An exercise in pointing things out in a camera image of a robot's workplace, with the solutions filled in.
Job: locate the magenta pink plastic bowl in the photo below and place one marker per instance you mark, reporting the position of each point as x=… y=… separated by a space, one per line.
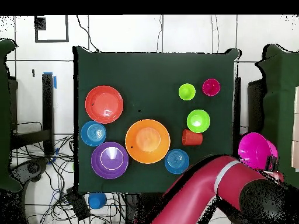
x=252 y=149

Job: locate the orange-red plastic cup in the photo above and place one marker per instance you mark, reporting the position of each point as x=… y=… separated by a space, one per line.
x=192 y=138

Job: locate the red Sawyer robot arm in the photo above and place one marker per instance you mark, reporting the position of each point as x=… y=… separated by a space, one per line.
x=193 y=186

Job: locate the beige boxes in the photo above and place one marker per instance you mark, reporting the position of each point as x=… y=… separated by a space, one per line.
x=296 y=140

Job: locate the green cloth side table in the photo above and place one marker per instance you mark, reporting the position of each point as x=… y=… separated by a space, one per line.
x=280 y=116
x=4 y=116

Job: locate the black furniture panel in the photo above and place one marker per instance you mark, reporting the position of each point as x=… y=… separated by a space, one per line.
x=12 y=105
x=254 y=107

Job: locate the green plastic bowl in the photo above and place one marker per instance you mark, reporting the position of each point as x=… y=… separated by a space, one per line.
x=198 y=121

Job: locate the blue plastic bowl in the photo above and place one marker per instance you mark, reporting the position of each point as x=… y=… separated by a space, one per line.
x=93 y=133
x=176 y=161

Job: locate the crimson pink plastic cup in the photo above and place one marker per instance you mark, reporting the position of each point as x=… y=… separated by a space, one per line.
x=211 y=87

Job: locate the green plastic cup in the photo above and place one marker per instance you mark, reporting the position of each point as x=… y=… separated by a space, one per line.
x=186 y=91

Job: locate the orange plastic bowl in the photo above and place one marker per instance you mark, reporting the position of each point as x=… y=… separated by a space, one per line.
x=147 y=141

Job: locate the dark green tablecloth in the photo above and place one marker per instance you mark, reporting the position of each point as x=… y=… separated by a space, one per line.
x=151 y=63

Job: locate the purple plastic bowl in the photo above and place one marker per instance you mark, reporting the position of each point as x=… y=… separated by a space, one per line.
x=109 y=161

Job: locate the red-orange plastic bowl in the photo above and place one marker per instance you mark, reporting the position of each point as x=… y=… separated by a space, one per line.
x=104 y=104

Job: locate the blue plastic cup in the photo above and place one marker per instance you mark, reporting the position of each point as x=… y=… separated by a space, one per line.
x=97 y=200

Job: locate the black box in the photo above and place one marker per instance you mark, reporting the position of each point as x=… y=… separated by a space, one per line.
x=78 y=205

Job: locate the dark grey office chair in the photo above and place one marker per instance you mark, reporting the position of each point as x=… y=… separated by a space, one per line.
x=32 y=168

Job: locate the black post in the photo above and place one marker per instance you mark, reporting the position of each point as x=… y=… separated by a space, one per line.
x=237 y=105

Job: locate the black frame with blue tape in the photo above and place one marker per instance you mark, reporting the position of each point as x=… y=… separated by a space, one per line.
x=48 y=105

